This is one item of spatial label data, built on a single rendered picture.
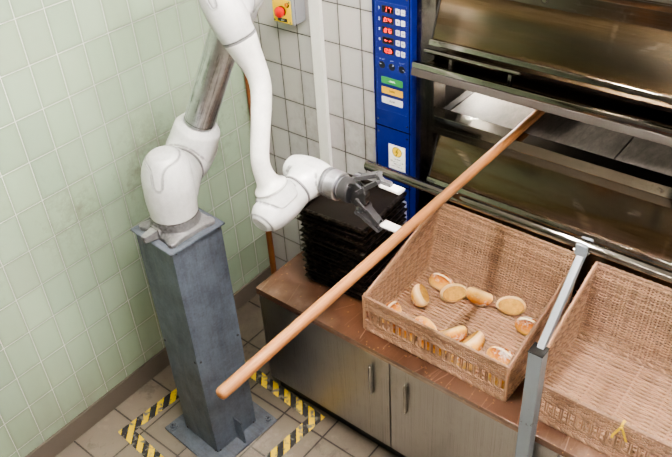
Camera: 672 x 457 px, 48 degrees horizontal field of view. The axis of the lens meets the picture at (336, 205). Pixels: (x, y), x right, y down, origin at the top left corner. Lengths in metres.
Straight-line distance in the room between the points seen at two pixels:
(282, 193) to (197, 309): 0.62
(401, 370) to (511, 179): 0.73
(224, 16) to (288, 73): 0.98
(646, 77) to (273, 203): 1.08
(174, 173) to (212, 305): 0.53
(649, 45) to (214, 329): 1.64
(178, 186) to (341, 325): 0.77
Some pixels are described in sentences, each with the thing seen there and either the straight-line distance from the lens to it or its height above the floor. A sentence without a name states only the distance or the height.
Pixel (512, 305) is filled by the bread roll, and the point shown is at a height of 0.63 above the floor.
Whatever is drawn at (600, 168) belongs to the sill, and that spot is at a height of 1.17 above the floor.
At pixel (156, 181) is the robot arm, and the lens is 2.32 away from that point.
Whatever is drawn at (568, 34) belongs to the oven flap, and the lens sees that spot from 2.27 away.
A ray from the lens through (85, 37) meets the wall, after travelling 2.62.
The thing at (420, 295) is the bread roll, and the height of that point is 0.65.
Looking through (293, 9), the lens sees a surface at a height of 1.47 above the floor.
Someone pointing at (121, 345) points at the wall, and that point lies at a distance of 3.20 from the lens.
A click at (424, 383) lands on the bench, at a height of 0.54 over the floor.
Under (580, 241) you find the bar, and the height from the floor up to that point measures 1.17.
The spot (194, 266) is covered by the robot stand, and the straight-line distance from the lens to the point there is 2.46.
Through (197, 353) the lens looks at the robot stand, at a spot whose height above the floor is 0.55.
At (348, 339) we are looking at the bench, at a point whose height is 0.57.
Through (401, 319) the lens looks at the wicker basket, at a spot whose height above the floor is 0.71.
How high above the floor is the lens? 2.42
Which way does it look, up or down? 35 degrees down
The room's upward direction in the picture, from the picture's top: 4 degrees counter-clockwise
